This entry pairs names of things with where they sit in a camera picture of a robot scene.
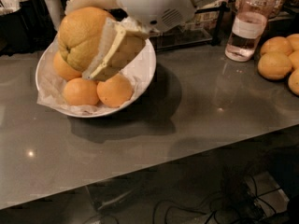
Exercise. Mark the white paper liner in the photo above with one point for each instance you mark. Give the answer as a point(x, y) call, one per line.
point(53, 90)

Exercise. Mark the large clear jar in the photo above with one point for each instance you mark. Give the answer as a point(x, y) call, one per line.
point(280, 3)

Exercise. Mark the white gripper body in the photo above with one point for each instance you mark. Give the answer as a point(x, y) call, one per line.
point(154, 4)

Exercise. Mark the orange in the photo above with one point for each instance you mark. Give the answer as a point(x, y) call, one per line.
point(115, 91)
point(294, 40)
point(63, 69)
point(80, 91)
point(293, 82)
point(274, 65)
point(80, 34)
point(277, 44)

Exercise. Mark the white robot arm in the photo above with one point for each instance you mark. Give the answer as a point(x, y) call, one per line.
point(122, 41)

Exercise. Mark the clear plastic water bottle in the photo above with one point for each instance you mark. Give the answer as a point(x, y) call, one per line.
point(249, 24)

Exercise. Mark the black wire rack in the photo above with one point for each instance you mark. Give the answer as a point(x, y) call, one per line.
point(203, 28)

